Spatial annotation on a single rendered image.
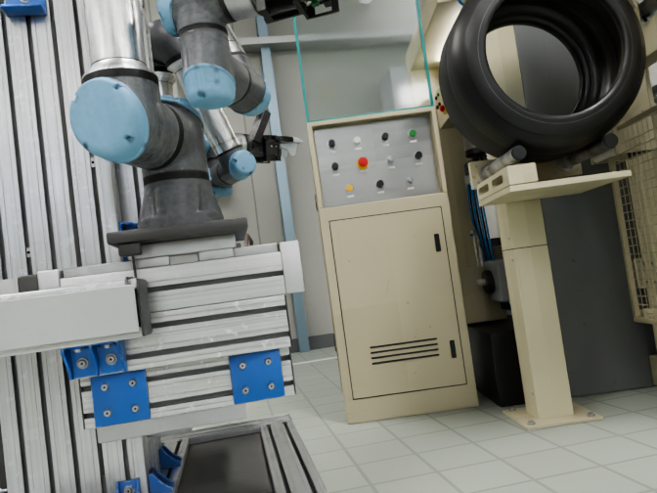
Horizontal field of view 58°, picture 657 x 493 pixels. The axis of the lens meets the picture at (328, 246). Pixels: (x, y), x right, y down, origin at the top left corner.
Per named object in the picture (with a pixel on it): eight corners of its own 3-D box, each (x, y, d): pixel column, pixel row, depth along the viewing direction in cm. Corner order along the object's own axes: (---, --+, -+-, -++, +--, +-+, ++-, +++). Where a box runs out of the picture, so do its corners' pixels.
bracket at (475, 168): (471, 190, 213) (467, 163, 214) (580, 175, 214) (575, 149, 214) (473, 189, 210) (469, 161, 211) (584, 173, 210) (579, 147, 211)
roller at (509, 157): (482, 180, 211) (480, 167, 211) (494, 178, 211) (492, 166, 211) (512, 160, 176) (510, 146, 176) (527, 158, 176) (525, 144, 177)
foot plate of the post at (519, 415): (503, 412, 228) (502, 407, 228) (571, 403, 228) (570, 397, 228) (526, 429, 201) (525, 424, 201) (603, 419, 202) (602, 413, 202)
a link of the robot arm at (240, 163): (185, -1, 156) (268, 167, 164) (170, 18, 165) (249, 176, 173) (147, 9, 149) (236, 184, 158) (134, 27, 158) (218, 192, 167)
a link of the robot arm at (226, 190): (218, 191, 167) (213, 153, 167) (202, 199, 176) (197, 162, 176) (242, 191, 171) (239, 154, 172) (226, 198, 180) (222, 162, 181)
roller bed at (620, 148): (591, 164, 227) (579, 89, 228) (629, 159, 227) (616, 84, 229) (616, 154, 207) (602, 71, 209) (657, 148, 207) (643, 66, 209)
